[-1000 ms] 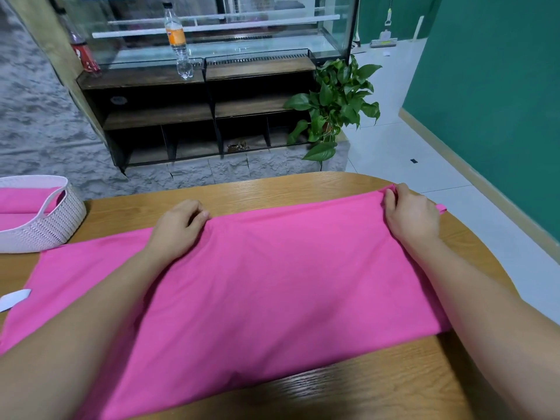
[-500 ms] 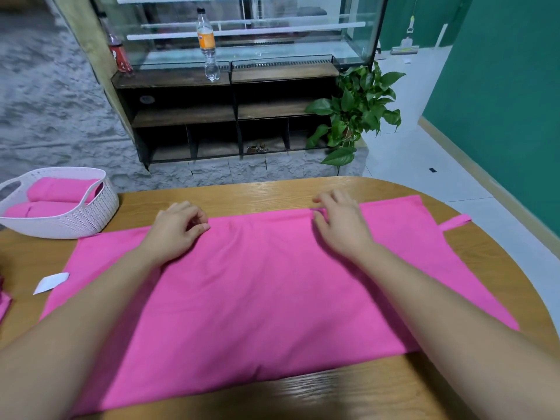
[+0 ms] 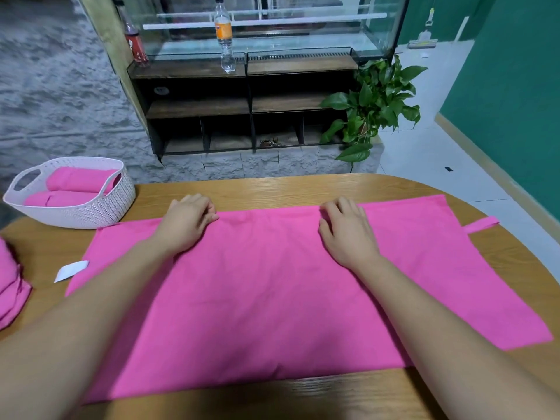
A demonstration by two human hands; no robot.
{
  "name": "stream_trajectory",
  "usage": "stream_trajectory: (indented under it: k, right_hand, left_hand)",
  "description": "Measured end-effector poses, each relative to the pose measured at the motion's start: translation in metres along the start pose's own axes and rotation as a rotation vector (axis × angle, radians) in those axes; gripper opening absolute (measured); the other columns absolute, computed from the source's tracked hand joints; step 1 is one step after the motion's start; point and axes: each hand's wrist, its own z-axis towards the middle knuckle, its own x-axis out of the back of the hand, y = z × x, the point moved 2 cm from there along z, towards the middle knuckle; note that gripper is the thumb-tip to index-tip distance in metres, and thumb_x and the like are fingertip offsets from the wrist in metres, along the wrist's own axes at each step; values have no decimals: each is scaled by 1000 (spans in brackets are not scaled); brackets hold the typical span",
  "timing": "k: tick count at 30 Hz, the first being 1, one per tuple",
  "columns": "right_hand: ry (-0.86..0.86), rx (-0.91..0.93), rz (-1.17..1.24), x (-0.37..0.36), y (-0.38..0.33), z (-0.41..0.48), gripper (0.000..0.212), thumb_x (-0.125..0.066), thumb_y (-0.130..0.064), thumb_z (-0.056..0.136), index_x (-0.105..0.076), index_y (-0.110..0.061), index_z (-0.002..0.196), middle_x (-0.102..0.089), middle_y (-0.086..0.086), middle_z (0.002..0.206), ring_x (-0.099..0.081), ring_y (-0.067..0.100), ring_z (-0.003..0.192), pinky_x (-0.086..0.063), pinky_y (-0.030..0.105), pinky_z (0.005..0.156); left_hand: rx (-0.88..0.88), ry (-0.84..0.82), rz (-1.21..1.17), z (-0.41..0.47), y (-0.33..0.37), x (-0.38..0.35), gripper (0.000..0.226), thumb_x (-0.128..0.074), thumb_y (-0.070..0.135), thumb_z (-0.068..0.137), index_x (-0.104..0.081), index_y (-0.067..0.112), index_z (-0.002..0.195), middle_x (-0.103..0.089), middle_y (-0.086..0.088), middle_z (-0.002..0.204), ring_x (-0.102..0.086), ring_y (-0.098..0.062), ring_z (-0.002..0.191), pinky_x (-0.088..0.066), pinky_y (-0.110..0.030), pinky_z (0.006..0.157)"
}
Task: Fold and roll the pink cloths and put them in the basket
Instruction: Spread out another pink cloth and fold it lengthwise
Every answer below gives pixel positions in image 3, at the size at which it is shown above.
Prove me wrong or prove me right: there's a glass display case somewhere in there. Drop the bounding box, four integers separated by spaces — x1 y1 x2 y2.
113 0 411 63

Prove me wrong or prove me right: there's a white woven plastic basket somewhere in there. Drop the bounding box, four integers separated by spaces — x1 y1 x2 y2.
2 155 138 231

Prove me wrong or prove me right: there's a person's right hand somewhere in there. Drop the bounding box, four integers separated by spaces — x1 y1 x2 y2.
317 197 384 275

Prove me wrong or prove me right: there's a dark wooden shelf cabinet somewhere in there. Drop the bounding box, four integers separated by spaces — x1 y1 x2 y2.
127 51 383 163

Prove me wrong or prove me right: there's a person's right forearm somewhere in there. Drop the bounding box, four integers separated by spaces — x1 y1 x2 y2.
360 258 560 420

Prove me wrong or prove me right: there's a white mop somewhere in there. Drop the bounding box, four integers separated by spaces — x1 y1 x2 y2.
408 8 439 50

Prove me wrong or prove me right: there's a person's left forearm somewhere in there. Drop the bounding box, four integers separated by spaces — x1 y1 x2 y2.
0 240 180 420

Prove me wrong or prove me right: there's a green potted plant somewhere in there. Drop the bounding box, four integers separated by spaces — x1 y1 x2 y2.
317 55 429 163

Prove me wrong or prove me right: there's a clear bottle with orange label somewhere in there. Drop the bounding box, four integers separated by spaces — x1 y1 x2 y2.
212 0 236 74

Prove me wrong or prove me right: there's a pink towel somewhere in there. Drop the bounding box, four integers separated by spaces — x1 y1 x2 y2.
46 166 123 195
21 190 98 208
53 193 555 406

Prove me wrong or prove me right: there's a person's left hand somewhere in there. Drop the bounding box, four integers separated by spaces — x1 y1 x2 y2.
150 193 221 258

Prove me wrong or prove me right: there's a pile of pink cloths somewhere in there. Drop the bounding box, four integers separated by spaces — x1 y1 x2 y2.
0 237 33 331

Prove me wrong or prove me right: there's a red label cola bottle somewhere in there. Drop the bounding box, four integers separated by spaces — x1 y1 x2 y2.
121 16 149 65

